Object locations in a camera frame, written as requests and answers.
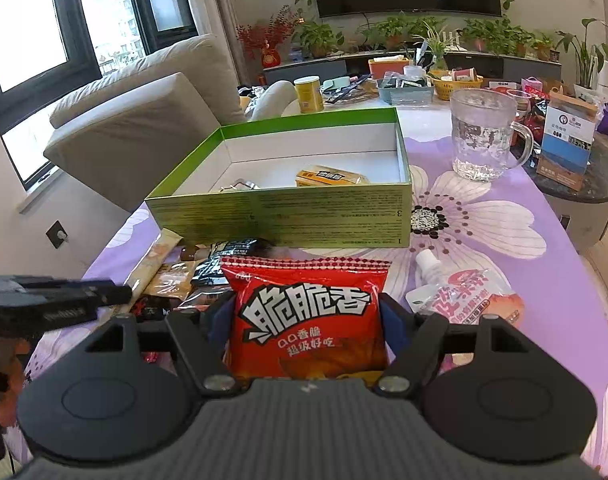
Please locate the peach drink pouch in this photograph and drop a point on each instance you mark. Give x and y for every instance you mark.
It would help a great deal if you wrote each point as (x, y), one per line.
(463, 295)

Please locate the green potted plant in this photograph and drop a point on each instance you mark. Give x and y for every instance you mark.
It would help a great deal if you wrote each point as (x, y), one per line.
(518, 42)
(391, 30)
(479, 35)
(318, 37)
(543, 46)

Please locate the tall large-leaf plant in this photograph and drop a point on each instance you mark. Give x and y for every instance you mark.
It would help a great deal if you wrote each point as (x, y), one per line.
(583, 52)

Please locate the yellow snack packet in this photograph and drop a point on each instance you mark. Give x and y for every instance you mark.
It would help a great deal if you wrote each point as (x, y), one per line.
(331, 177)

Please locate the person's left hand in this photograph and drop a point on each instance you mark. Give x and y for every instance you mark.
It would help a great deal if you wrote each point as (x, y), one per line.
(15, 360)

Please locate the yellow woven basket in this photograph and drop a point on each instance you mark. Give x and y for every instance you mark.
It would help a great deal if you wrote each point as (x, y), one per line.
(458, 87)

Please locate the small pink box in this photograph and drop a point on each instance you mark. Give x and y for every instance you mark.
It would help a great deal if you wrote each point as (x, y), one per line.
(532, 86)

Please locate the dark wall socket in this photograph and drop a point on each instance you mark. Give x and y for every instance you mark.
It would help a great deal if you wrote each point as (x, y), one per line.
(57, 234)

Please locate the red and black snack packet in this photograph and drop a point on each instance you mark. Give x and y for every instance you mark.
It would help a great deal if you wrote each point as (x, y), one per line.
(149, 308)

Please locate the green cardboard box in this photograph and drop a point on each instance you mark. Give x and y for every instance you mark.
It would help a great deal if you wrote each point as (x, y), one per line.
(284, 220)

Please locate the small brown chocolate snack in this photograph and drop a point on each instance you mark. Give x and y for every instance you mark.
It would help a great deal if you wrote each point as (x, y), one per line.
(189, 253)

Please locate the grey television cabinet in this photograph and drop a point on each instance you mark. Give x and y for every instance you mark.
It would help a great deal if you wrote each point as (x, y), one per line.
(324, 66)

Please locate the spider plant in vase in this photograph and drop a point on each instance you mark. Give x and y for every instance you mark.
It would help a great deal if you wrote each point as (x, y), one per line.
(436, 45)

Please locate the yellow can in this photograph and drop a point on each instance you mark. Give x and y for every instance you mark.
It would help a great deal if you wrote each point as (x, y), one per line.
(309, 95)

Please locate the blue plastic basket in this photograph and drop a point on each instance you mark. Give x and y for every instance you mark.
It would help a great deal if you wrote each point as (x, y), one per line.
(406, 91)

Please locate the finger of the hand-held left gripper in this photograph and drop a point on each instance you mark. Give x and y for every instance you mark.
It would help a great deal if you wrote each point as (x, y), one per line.
(111, 295)

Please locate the beige sofa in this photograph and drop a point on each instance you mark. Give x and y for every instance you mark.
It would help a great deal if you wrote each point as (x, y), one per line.
(134, 110)

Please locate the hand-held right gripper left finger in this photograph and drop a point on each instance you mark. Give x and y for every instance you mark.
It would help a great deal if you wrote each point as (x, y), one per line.
(223, 320)

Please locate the orange tissue box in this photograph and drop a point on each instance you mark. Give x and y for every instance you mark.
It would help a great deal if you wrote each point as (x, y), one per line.
(388, 67)

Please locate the brown snack packet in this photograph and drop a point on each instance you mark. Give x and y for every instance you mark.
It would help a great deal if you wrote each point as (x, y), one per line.
(173, 280)

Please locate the black packets on table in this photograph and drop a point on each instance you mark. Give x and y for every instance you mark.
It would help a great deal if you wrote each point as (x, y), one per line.
(349, 89)

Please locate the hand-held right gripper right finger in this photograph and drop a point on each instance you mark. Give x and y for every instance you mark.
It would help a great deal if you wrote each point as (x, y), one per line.
(391, 322)

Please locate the black framed window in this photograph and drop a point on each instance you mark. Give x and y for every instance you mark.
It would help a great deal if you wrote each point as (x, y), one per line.
(59, 35)

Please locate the dark round side table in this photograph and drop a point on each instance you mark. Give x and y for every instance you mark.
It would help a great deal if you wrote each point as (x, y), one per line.
(598, 180)

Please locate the blue and white paper box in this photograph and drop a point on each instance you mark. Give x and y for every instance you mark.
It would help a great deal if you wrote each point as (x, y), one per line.
(566, 145)

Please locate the purple floral tablecloth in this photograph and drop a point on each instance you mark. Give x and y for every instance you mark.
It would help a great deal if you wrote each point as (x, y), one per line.
(483, 210)

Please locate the long beige snack packet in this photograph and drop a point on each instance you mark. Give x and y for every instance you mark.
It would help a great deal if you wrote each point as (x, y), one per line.
(156, 257)

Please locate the red snack bag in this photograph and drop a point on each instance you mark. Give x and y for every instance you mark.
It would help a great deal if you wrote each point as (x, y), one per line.
(536, 117)

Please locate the red flower plant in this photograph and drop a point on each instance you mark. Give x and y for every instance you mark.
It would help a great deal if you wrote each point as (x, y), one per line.
(264, 35)

